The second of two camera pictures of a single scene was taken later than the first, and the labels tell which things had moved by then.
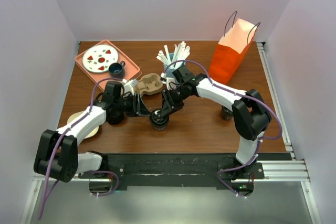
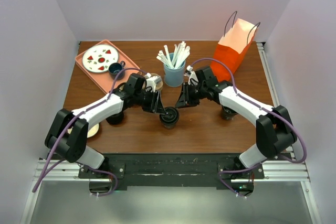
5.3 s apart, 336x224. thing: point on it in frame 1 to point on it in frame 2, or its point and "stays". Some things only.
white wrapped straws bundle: x=180 y=52 stays
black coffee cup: x=159 y=128 to x=169 y=126
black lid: x=156 y=119 to x=171 y=117
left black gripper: x=141 y=110 to x=158 y=108
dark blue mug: x=116 y=70 stays
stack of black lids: x=115 y=117 stays
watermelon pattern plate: x=98 y=58 stays
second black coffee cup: x=226 y=114 stays
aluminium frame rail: x=289 y=170 stays
